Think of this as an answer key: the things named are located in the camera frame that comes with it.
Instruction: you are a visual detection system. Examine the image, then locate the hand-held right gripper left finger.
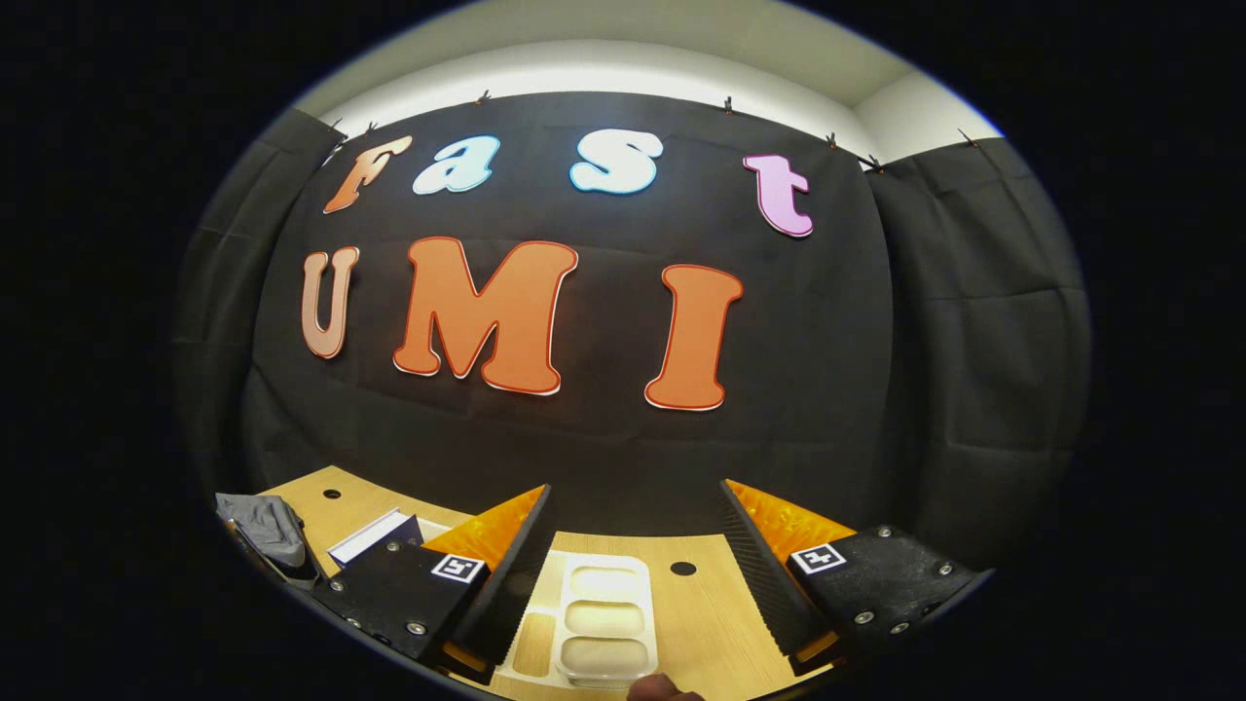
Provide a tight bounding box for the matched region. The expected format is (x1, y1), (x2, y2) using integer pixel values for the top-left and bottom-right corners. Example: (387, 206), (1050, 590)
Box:
(310, 484), (554, 683)

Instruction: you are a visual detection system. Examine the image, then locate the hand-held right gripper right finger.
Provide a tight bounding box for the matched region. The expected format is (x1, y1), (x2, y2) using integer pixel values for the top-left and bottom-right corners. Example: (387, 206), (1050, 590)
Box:
(718, 477), (994, 678)

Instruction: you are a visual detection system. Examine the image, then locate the white bookshelf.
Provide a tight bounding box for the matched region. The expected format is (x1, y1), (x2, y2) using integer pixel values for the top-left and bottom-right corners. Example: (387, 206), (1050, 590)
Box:
(417, 518), (655, 690)

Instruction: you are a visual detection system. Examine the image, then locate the blue picture cover book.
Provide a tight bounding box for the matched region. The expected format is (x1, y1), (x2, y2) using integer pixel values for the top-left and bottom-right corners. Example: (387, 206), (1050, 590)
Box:
(327, 507), (425, 569)

